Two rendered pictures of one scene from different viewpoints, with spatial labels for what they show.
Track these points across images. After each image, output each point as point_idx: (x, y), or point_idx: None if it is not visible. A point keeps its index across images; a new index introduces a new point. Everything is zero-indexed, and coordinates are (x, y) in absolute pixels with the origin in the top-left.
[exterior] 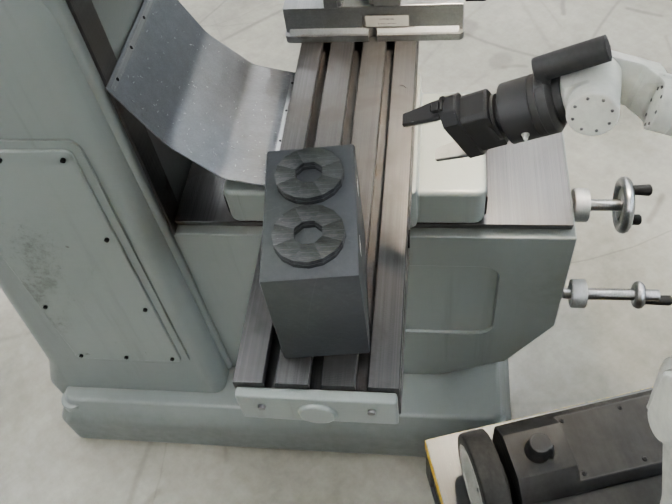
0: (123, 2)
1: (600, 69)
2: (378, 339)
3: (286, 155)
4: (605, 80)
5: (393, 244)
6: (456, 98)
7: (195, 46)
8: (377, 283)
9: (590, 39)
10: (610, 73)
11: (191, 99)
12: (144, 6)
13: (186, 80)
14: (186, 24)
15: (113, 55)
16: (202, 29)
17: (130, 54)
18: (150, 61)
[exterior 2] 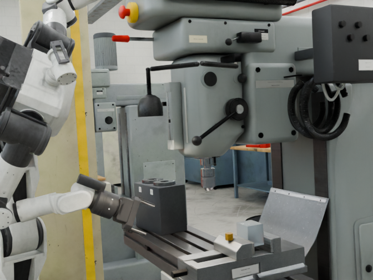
0: (300, 181)
1: (80, 185)
2: (135, 227)
3: (177, 184)
4: (77, 184)
5: (147, 236)
6: (133, 197)
7: (304, 232)
8: (145, 231)
9: (85, 175)
10: (76, 186)
11: (277, 231)
12: (309, 196)
13: (286, 228)
14: (313, 224)
15: (281, 185)
16: (315, 236)
17: (286, 194)
18: (287, 205)
